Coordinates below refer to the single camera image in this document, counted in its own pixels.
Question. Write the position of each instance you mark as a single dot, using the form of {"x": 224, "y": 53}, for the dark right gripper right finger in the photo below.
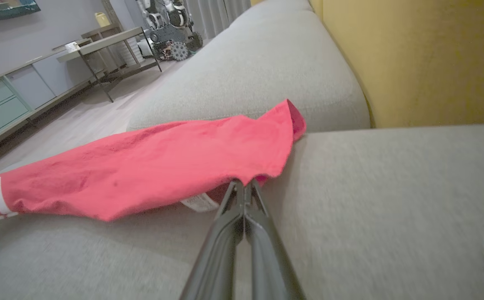
{"x": 271, "y": 266}

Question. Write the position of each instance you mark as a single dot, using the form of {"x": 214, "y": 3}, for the grey side table metal legs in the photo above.
{"x": 100, "y": 43}

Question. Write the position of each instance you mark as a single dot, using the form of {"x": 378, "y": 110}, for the long grey TV cabinet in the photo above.
{"x": 0, "y": 108}

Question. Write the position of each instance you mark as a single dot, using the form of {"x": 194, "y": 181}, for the yellow sofa back cushion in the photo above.
{"x": 425, "y": 58}

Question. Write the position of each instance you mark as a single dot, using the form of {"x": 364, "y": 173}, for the small white box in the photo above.
{"x": 72, "y": 46}

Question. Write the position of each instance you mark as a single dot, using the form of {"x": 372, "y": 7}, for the red white basketball jersey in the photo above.
{"x": 142, "y": 166}

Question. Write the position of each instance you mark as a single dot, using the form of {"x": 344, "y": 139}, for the grey curtain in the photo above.
{"x": 221, "y": 14}

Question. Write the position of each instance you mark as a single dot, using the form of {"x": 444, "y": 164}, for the small yellow container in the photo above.
{"x": 102, "y": 19}

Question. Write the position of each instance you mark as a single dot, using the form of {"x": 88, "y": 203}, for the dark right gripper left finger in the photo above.
{"x": 217, "y": 258}

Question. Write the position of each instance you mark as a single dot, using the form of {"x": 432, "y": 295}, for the wheeled robot in background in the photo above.
{"x": 171, "y": 33}

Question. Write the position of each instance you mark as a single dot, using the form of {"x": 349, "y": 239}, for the framed wall screen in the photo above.
{"x": 4, "y": 8}

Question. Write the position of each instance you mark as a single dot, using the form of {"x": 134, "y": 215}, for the grey fabric sofa seat cushion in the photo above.
{"x": 258, "y": 75}

